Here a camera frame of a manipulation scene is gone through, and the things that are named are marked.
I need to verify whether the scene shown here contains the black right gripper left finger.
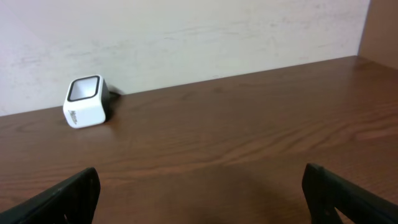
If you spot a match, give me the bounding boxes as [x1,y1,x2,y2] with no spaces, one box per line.
[1,167,101,224]

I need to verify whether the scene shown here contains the white barcode scanner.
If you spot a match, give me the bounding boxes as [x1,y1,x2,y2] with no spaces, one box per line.
[63,75,110,129]

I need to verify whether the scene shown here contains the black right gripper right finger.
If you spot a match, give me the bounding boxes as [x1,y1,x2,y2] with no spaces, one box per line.
[302,163,397,224]

